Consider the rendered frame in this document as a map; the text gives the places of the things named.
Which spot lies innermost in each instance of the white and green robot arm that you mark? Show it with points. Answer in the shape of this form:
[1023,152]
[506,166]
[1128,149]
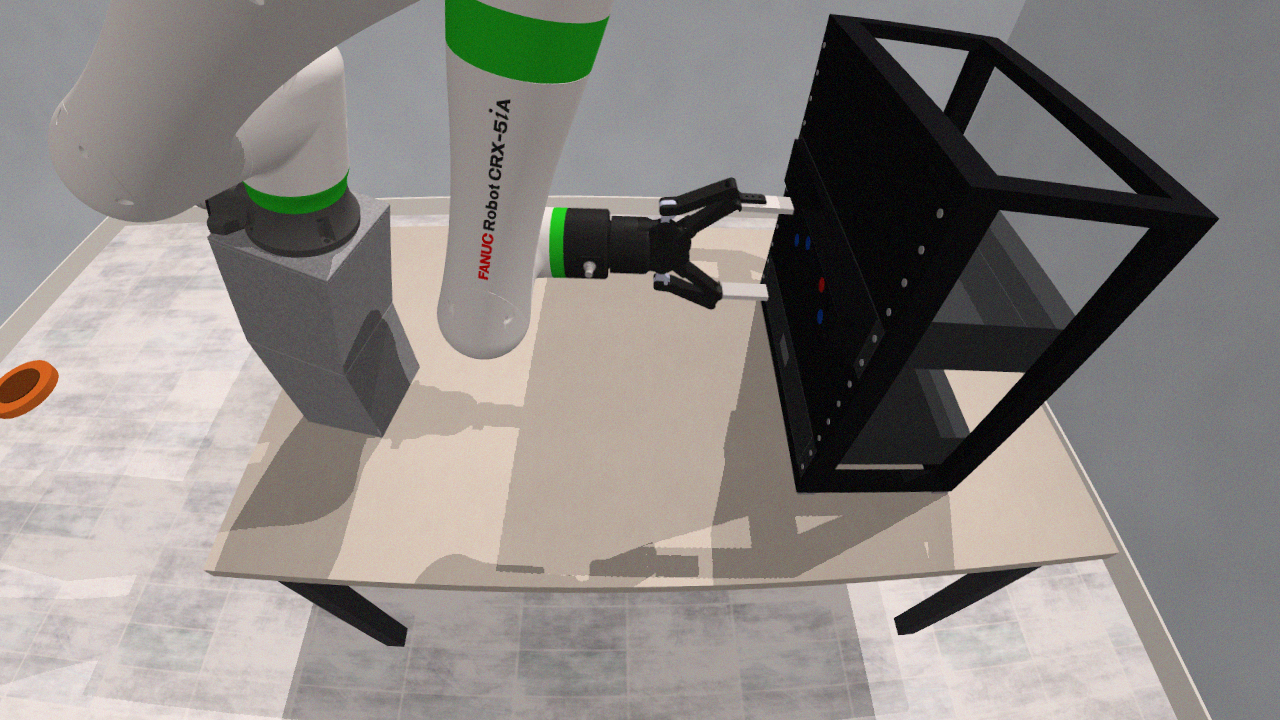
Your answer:
[170,82]

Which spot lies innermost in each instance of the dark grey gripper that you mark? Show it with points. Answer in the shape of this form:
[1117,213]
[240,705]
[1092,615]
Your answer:
[635,240]

